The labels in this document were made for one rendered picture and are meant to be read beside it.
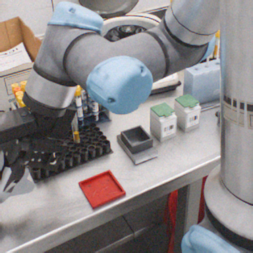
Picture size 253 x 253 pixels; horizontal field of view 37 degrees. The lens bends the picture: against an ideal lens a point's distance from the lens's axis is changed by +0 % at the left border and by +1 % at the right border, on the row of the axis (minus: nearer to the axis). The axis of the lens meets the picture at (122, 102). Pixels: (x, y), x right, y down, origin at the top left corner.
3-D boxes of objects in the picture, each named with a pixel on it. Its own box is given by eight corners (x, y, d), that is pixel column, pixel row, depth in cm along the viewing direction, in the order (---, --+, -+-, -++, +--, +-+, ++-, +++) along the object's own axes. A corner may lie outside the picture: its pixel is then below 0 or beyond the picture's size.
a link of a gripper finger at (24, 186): (27, 214, 66) (45, 172, 63) (-7, 215, 62) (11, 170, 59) (22, 202, 68) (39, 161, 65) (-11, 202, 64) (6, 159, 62)
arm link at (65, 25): (78, 13, 49) (47, -8, 54) (49, 86, 53) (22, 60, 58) (119, 26, 55) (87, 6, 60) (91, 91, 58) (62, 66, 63)
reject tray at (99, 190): (93, 209, 67) (92, 206, 67) (78, 184, 72) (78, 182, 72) (126, 194, 70) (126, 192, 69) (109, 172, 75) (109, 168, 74)
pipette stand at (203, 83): (194, 113, 90) (197, 78, 84) (178, 99, 95) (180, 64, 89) (228, 103, 93) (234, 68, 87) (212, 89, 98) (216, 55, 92)
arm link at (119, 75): (178, 50, 48) (126, 18, 55) (108, 78, 43) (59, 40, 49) (171, 97, 53) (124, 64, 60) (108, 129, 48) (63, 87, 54)
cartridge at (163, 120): (161, 142, 82) (161, 118, 78) (149, 130, 85) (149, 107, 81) (176, 136, 83) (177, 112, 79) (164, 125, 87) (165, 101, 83)
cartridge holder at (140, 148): (135, 165, 76) (135, 152, 74) (116, 140, 83) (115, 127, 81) (158, 156, 78) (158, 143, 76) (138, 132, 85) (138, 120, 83)
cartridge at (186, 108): (184, 132, 84) (186, 109, 80) (172, 122, 87) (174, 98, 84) (199, 127, 86) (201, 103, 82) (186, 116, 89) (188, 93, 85)
